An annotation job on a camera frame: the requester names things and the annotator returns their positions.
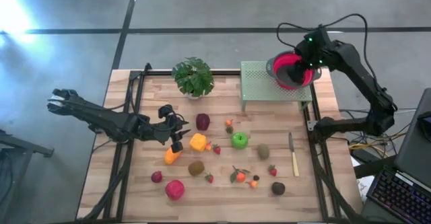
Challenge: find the black aluminium table frame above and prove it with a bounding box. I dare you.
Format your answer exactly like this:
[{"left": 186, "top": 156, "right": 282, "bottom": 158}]
[{"left": 76, "top": 62, "right": 363, "bottom": 224}]

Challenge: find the dark red apple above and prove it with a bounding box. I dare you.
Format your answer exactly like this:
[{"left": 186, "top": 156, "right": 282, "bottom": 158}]
[{"left": 195, "top": 113, "right": 211, "bottom": 131}]

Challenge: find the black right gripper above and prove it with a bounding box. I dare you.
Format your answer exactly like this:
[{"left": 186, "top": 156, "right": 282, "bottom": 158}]
[{"left": 286, "top": 45, "right": 334, "bottom": 84}]

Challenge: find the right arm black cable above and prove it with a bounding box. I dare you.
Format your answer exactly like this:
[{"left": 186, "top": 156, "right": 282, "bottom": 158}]
[{"left": 275, "top": 13, "right": 380, "bottom": 83}]

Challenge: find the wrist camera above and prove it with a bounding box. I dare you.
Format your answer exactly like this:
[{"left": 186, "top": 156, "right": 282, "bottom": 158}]
[
  {"left": 158, "top": 104, "right": 176, "bottom": 119},
  {"left": 302, "top": 27, "right": 333, "bottom": 50}
]

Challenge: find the orange carrot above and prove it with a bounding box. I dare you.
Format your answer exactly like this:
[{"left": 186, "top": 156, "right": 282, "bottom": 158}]
[{"left": 164, "top": 148, "right": 183, "bottom": 166}]

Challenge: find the green perforated metal shelf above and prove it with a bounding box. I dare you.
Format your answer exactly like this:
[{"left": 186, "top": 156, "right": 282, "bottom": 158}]
[{"left": 240, "top": 61, "right": 313, "bottom": 112}]

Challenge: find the yellow cable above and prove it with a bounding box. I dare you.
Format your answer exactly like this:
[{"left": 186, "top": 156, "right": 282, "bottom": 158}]
[{"left": 348, "top": 131, "right": 409, "bottom": 151}]

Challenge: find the black power brick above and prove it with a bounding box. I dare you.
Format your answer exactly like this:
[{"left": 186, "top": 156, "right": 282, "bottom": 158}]
[{"left": 350, "top": 148, "right": 374, "bottom": 164}]

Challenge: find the dark avocado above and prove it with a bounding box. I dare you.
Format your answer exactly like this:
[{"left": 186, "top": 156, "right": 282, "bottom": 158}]
[{"left": 271, "top": 182, "right": 286, "bottom": 196}]

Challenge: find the black side desk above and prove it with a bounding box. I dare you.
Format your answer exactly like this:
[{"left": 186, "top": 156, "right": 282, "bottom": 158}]
[{"left": 353, "top": 155, "right": 405, "bottom": 180}]

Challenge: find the green apple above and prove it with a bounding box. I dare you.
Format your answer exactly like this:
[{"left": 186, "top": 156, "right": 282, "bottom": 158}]
[{"left": 230, "top": 132, "right": 249, "bottom": 150}]

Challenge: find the potted green plant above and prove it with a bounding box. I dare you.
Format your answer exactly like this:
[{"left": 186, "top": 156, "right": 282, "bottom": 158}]
[{"left": 171, "top": 57, "right": 216, "bottom": 100}]

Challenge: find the tangerine with green leaves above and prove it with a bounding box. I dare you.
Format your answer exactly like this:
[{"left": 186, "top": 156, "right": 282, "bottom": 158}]
[{"left": 230, "top": 165, "right": 251, "bottom": 184}]

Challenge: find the laptop with backlit keyboard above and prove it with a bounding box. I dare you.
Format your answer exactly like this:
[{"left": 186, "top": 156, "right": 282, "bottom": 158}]
[{"left": 360, "top": 87, "right": 431, "bottom": 224}]

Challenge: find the dark grey metal bench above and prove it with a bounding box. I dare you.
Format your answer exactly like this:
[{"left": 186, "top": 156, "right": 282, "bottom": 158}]
[{"left": 0, "top": 129, "right": 55, "bottom": 224}]

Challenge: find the knife with cream handle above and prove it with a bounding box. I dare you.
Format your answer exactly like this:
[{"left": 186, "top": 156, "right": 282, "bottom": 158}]
[{"left": 288, "top": 132, "right": 300, "bottom": 178}]

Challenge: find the black floor cable bundle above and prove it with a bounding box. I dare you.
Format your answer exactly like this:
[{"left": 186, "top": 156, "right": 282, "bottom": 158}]
[{"left": 338, "top": 108, "right": 418, "bottom": 151}]

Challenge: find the white paper sheet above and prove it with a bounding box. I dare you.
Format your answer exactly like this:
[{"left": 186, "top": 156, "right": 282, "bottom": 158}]
[{"left": 350, "top": 156, "right": 375, "bottom": 203}]

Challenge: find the brown kiwi fruit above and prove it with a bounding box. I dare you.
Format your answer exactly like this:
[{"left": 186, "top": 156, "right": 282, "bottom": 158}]
[
  {"left": 187, "top": 160, "right": 205, "bottom": 176},
  {"left": 257, "top": 143, "right": 271, "bottom": 161}
]

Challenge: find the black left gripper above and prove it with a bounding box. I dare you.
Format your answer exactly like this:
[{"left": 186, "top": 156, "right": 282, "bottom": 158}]
[{"left": 147, "top": 114, "right": 192, "bottom": 154}]

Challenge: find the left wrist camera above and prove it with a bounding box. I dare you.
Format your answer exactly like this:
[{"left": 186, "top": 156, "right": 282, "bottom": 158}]
[{"left": 158, "top": 104, "right": 176, "bottom": 119}]

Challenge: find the yellow bell pepper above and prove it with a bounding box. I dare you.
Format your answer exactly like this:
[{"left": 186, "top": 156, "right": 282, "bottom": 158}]
[{"left": 189, "top": 133, "right": 207, "bottom": 152}]

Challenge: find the red and grey colander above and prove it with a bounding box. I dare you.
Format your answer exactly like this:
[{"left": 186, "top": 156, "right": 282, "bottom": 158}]
[{"left": 265, "top": 50, "right": 323, "bottom": 91}]

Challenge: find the large red fruit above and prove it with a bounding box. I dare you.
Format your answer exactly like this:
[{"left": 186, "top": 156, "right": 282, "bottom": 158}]
[{"left": 164, "top": 179, "right": 185, "bottom": 201}]

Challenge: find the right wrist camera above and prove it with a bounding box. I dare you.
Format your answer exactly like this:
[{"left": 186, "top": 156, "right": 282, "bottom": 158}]
[{"left": 302, "top": 27, "right": 333, "bottom": 50}]

